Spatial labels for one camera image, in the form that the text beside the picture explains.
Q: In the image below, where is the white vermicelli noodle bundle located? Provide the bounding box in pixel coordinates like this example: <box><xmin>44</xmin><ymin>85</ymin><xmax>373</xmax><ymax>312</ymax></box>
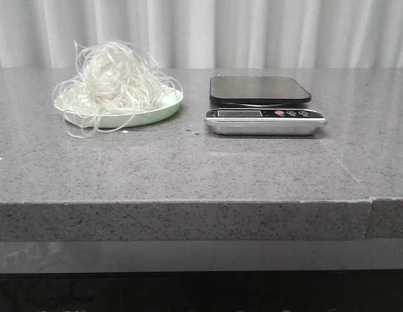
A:
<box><xmin>53</xmin><ymin>42</ymin><xmax>183</xmax><ymax>138</ymax></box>

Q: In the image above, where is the black silver kitchen scale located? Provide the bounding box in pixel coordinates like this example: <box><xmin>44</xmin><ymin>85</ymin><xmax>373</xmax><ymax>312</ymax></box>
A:
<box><xmin>205</xmin><ymin>76</ymin><xmax>327</xmax><ymax>136</ymax></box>

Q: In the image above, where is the light green round plate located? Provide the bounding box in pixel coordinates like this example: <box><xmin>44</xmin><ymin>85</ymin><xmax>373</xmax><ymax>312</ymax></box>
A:
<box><xmin>54</xmin><ymin>88</ymin><xmax>183</xmax><ymax>129</ymax></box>

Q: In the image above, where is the white pleated curtain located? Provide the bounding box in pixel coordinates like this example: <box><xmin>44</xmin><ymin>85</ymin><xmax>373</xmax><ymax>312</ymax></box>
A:
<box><xmin>0</xmin><ymin>1</ymin><xmax>403</xmax><ymax>68</ymax></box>

